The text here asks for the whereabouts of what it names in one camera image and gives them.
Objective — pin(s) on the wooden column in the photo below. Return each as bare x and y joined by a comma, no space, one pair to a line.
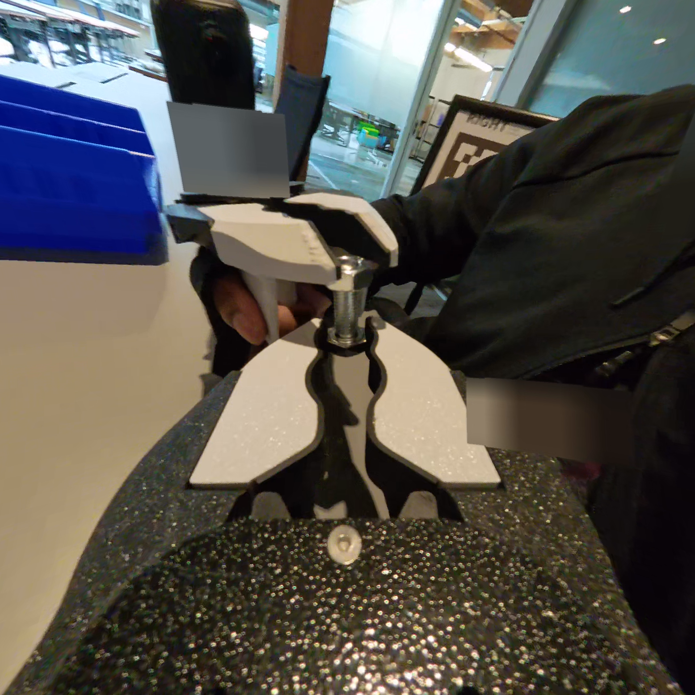
304,49

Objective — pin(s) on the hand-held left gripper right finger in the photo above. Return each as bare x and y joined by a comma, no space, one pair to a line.
423,423

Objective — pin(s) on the silver hex nut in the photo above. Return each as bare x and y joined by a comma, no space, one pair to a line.
347,343

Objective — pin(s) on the large blue plastic bin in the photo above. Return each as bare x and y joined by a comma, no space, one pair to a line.
70,179

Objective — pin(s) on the person's right hand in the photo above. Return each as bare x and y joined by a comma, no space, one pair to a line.
239,315

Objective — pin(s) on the framed marker board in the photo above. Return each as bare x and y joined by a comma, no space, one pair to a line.
478,146

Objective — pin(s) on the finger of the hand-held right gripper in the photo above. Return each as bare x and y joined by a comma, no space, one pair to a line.
260,244
347,203

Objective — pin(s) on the silver hex bolt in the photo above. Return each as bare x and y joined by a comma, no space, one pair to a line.
343,304

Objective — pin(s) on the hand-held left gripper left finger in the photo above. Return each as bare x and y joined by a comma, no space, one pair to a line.
260,423

